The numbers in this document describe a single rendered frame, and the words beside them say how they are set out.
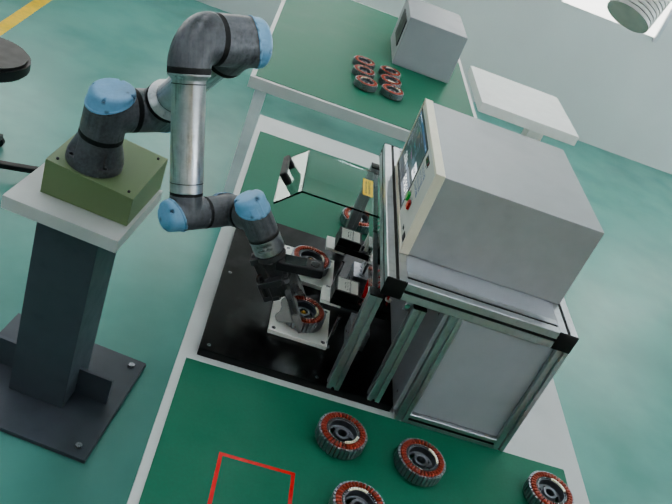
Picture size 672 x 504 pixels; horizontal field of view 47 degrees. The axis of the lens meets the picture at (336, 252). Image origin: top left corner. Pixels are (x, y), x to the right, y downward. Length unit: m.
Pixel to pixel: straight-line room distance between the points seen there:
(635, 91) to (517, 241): 5.37
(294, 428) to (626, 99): 5.67
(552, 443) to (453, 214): 0.70
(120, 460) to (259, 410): 0.90
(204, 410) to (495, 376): 0.65
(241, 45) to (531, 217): 0.73
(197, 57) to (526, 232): 0.79
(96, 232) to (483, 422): 1.08
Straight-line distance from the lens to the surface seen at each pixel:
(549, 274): 1.77
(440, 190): 1.62
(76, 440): 2.54
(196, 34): 1.72
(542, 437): 2.06
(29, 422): 2.57
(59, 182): 2.16
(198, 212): 1.78
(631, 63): 6.92
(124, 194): 2.09
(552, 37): 6.68
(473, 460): 1.87
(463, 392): 1.81
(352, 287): 1.87
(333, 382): 1.79
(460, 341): 1.72
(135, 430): 2.62
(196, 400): 1.69
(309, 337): 1.90
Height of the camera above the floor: 1.93
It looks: 31 degrees down
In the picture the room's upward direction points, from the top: 23 degrees clockwise
